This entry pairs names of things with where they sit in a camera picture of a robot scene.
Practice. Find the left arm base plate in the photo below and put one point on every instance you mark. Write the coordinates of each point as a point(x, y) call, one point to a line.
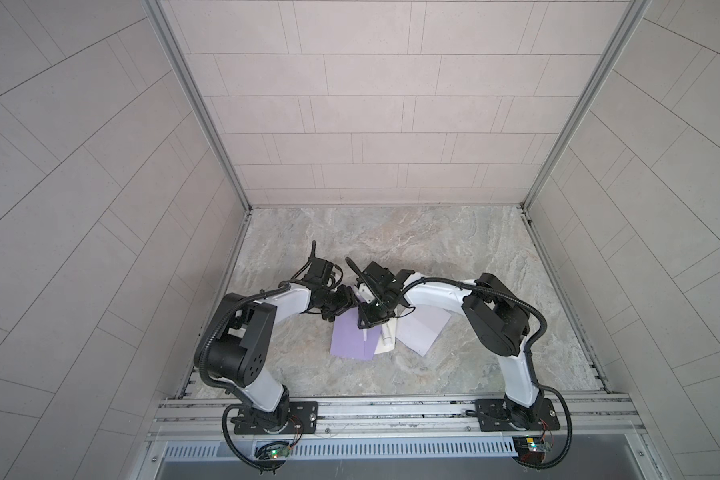
point(296, 417)

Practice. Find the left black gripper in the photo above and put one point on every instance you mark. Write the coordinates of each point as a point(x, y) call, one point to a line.
point(345, 302)

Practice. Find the white paper sheet underneath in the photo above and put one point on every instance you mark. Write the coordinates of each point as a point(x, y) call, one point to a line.
point(419, 329)

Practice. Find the left circuit board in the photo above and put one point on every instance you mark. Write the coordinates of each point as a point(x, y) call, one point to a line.
point(274, 451)

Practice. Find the right circuit board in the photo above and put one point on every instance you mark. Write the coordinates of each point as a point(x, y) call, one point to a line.
point(532, 450)

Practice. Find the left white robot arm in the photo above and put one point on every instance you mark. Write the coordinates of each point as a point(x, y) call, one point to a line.
point(233, 349)

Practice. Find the white glue stick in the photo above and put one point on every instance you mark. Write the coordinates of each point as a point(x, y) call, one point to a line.
point(370, 316)

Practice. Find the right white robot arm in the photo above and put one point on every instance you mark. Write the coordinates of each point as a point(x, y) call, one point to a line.
point(504, 324)

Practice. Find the purple envelope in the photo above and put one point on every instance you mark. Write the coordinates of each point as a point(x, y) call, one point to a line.
point(348, 341)

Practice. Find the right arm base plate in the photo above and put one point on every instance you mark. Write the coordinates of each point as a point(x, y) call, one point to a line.
point(502, 415)

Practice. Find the aluminium rail frame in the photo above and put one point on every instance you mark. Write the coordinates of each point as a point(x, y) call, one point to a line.
point(386, 428)

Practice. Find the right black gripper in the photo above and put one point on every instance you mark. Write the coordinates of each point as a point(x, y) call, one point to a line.
point(365, 319)

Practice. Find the cream envelope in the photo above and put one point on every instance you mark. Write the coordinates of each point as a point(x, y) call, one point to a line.
point(387, 339)

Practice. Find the circuit board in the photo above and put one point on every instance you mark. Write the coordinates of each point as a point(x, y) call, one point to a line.
point(274, 451)
point(532, 450)

